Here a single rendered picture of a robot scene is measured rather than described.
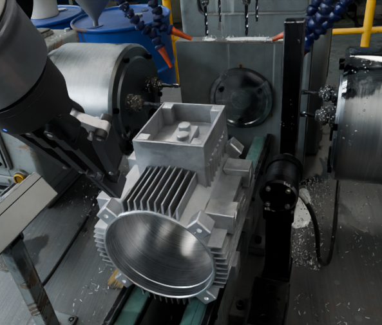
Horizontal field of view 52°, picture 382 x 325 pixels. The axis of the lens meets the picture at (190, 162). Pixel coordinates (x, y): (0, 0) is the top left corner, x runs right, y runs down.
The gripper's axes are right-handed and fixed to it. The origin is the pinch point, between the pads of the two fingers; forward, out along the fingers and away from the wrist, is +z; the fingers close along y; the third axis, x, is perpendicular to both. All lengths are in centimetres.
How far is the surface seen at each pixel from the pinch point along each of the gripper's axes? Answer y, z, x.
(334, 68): -25, 268, -239
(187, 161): -8.5, 3.3, -4.9
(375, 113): -32.4, 15.9, -22.6
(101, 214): 0.7, 2.6, 4.1
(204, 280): -11.7, 13.4, 8.1
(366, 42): -44, 189, -198
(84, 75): 21.8, 14.2, -26.3
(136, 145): -1.6, 1.7, -5.7
